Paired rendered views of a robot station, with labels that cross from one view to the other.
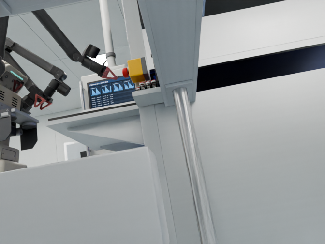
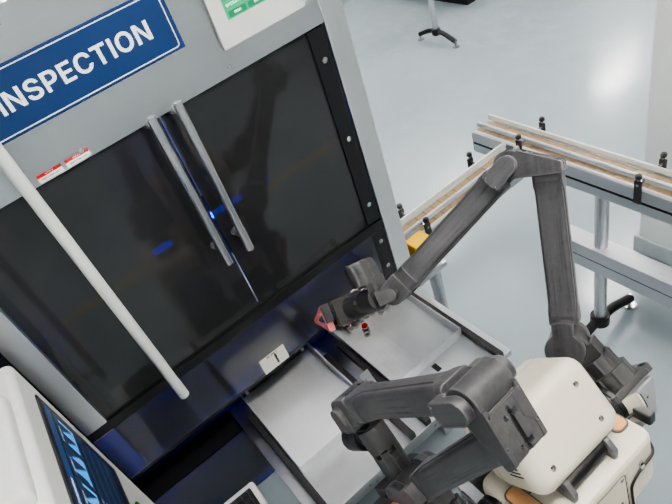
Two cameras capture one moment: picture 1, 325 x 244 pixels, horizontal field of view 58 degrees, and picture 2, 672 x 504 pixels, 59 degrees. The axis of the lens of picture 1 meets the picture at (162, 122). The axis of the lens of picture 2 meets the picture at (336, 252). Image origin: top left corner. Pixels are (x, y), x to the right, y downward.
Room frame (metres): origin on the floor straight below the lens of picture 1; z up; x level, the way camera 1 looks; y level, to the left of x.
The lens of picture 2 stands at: (1.95, 1.23, 2.28)
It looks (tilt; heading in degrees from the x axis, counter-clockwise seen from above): 40 degrees down; 244
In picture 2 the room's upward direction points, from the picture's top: 21 degrees counter-clockwise
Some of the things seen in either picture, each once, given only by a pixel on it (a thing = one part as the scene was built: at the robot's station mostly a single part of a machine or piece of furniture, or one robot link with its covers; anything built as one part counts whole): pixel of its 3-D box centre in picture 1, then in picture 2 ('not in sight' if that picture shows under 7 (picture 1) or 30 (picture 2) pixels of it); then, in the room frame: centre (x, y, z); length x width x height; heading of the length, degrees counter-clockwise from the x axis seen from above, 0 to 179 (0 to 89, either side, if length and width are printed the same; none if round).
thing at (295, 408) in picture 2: not in sight; (304, 401); (1.68, 0.15, 0.90); 0.34 x 0.26 x 0.04; 88
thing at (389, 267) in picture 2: not in sight; (358, 170); (1.23, 0.08, 1.40); 0.05 x 0.01 x 0.80; 178
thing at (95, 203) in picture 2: not in sight; (129, 280); (1.87, 0.04, 1.50); 0.47 x 0.01 x 0.59; 178
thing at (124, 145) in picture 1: (129, 152); not in sight; (1.76, 0.23, 0.79); 0.34 x 0.03 x 0.13; 88
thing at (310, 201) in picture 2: not in sight; (288, 174); (1.42, 0.06, 1.50); 0.43 x 0.01 x 0.59; 178
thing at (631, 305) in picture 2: not in sight; (599, 324); (0.39, 0.27, 0.07); 0.50 x 0.08 x 0.14; 178
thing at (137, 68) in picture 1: (138, 70); (417, 245); (1.08, 0.06, 0.99); 0.08 x 0.07 x 0.07; 88
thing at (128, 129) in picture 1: (107, 135); not in sight; (1.26, 0.25, 0.79); 0.34 x 0.03 x 0.13; 88
